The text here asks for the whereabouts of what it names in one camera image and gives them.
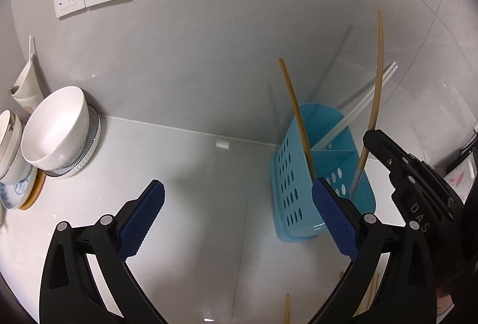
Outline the bamboo chopstick blue-white end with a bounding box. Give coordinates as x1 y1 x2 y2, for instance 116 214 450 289
349 8 385 199

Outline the white plastic chopstick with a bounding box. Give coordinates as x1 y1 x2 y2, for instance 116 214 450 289
311 86 375 151
311 61 398 151

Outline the blue plastic utensil holder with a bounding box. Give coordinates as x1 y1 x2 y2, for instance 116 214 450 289
269 103 360 242

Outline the blue patterned plate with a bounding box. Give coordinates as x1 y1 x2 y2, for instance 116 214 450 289
0 166 37 210

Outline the wooden coaster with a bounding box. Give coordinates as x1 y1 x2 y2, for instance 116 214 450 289
19 170 46 211

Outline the bamboo chopstick on table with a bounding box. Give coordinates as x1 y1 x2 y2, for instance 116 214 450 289
284 294 291 324

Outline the white bowl with grey rim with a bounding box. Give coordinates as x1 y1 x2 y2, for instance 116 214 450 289
1 109 24 179

